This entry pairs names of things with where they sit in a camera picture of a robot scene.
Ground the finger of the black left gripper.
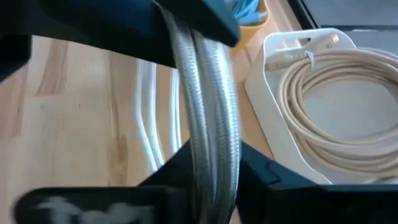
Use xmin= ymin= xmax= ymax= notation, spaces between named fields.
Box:
xmin=37 ymin=0 xmax=177 ymax=68
xmin=161 ymin=0 xmax=241 ymax=48

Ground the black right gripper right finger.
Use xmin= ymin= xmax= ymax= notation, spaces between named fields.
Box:
xmin=238 ymin=142 xmax=398 ymax=224

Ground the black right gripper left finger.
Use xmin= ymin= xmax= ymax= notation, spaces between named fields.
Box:
xmin=14 ymin=139 xmax=200 ymax=224

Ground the blue HDMI cable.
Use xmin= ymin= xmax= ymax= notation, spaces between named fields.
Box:
xmin=226 ymin=0 xmax=268 ymax=26

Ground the beige HDMI cable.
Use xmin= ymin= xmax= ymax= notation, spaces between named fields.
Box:
xmin=264 ymin=33 xmax=398 ymax=184

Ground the white braided HDMI cable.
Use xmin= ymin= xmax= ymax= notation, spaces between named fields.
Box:
xmin=133 ymin=0 xmax=243 ymax=224

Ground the yellow plastic bin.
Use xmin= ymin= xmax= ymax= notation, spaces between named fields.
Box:
xmin=231 ymin=0 xmax=271 ymax=49

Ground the white plastic bin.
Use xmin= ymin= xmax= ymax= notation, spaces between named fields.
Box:
xmin=244 ymin=27 xmax=398 ymax=185

